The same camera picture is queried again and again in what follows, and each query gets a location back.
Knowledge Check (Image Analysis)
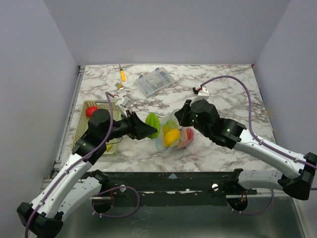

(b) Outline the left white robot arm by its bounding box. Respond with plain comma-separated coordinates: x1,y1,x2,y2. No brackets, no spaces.
17,109,157,238

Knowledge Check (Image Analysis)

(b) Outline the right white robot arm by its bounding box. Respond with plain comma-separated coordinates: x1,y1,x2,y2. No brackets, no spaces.
174,99,317,200

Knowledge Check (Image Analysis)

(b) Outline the green toy cabbage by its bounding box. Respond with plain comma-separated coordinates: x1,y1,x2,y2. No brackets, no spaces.
162,120,179,131

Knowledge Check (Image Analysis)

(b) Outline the clear plastic compartment box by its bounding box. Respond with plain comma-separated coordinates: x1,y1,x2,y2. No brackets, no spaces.
136,67,175,98

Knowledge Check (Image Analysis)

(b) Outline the yellow handled screwdriver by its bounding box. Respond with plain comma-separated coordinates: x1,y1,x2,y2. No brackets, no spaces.
119,64,126,82

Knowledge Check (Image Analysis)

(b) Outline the green toy pepper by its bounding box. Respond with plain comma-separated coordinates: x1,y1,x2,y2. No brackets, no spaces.
145,113,160,139

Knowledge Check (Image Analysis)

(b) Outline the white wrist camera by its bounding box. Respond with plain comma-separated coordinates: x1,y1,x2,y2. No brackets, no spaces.
116,96,131,113
192,86,210,103

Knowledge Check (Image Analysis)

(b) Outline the small yellow metal clip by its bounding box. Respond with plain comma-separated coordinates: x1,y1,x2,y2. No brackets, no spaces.
115,83,124,90

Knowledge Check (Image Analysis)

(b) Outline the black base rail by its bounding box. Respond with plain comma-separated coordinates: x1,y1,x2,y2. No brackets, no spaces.
79,170,258,208

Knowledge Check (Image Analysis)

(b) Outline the red toy apple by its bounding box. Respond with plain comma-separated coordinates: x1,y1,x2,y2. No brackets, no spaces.
180,127,194,147

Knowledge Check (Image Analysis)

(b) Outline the clear zip top bag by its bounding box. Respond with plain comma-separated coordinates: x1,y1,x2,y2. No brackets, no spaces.
155,110,194,152

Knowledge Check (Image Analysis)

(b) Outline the orange toy fruit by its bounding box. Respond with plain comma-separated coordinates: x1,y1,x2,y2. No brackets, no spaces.
164,129,181,147

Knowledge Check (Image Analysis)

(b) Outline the green perforated plastic basket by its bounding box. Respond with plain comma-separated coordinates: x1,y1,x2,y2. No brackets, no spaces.
72,100,122,157

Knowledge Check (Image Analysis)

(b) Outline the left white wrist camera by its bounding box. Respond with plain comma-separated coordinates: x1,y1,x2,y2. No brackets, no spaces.
116,96,131,113

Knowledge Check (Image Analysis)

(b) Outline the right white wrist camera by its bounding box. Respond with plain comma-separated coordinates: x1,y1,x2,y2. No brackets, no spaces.
192,86,210,103

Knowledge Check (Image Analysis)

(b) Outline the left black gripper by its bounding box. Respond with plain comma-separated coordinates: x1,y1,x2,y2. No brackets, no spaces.
102,110,158,142

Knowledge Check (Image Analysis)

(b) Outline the red toy pomegranate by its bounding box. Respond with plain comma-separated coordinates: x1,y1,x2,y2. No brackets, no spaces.
85,107,98,118

